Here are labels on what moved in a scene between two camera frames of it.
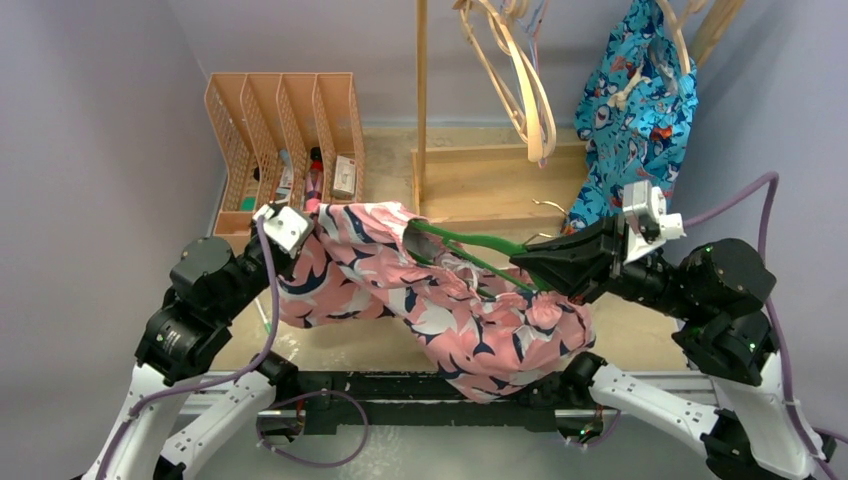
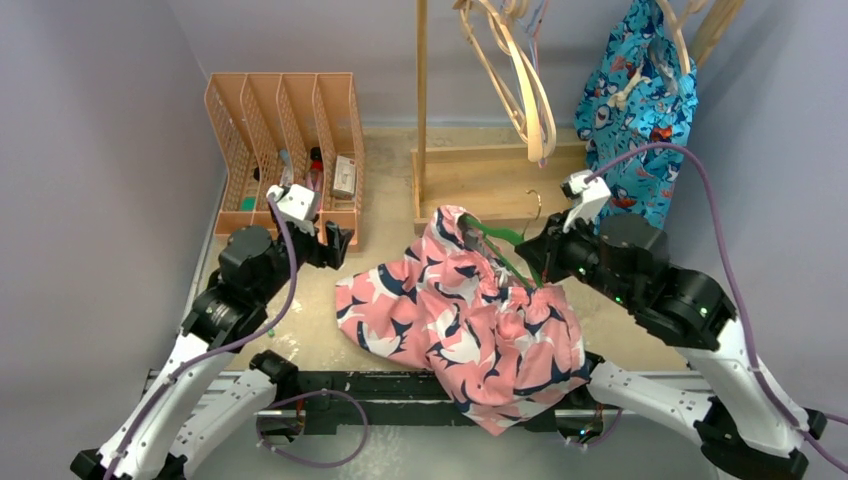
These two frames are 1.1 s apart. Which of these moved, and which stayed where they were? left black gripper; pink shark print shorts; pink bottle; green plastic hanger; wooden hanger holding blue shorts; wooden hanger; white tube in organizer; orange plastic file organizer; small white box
Moved: green plastic hanger; left black gripper; pink shark print shorts
Stayed: white tube in organizer; pink bottle; orange plastic file organizer; wooden hanger holding blue shorts; small white box; wooden hanger
